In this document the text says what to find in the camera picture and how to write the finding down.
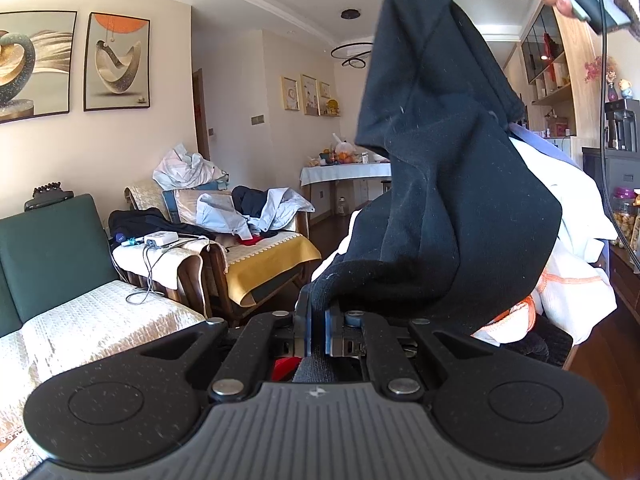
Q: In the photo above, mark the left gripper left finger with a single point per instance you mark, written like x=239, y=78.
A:
x=264, y=339

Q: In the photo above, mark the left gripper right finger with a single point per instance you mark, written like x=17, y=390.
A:
x=368, y=338

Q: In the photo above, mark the black sweatshirt with red print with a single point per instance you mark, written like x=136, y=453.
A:
x=466, y=228

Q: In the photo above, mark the wooden armchair with clothes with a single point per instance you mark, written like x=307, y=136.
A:
x=237, y=247

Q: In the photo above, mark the black coffee machine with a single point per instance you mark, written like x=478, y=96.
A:
x=622, y=117

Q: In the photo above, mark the white power strip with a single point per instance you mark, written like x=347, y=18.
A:
x=158, y=239

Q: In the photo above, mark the white garment pile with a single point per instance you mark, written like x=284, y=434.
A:
x=571, y=291

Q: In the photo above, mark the dining table white cloth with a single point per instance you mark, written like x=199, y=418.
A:
x=321, y=174

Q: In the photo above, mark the dark green sofa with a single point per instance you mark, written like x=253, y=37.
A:
x=50, y=256

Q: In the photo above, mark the black massager on sofa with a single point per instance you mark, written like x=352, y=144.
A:
x=47, y=195

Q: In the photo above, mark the right framed picture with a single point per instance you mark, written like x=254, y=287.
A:
x=116, y=72

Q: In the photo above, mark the framed picture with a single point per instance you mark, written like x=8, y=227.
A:
x=36, y=59
x=116, y=72

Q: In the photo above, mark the middle framed picture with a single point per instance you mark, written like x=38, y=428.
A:
x=36, y=59

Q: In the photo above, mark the wooden wall shelf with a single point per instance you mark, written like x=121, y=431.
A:
x=555, y=52

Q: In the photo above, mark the ring ceiling lamp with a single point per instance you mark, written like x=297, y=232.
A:
x=353, y=54

